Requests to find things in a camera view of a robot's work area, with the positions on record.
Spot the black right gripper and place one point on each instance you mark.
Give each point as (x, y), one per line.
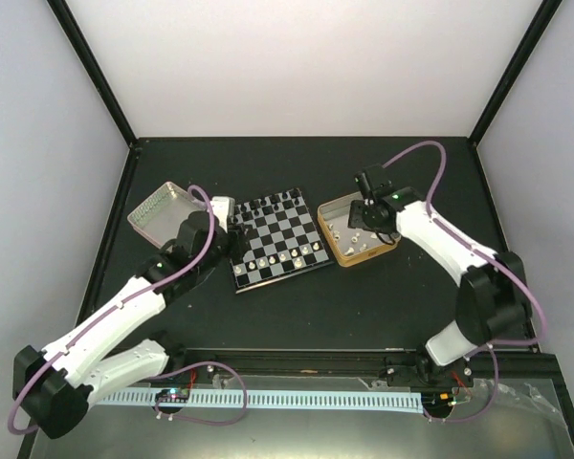
(355, 219)

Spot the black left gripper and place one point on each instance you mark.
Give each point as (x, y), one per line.
(239, 242)

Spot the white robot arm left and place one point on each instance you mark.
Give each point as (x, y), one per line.
(54, 387)

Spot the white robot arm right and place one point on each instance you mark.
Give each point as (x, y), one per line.
(491, 290)

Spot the gold metal tin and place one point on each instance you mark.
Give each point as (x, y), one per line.
(350, 246)

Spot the black white chessboard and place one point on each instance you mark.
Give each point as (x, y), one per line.
(282, 221)

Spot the pink metal tin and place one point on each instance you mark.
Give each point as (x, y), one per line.
(158, 218)

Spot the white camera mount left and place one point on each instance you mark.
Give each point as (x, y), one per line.
(223, 210)

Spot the white slotted cable duct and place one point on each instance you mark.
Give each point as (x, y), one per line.
(267, 399)

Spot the black front rail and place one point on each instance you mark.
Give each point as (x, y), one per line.
(398, 368)

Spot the black frame post right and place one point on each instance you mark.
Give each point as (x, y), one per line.
(527, 45)

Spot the black frame post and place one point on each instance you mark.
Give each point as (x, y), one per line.
(86, 57)
(527, 45)

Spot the black frame post left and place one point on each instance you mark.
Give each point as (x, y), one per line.
(86, 57)

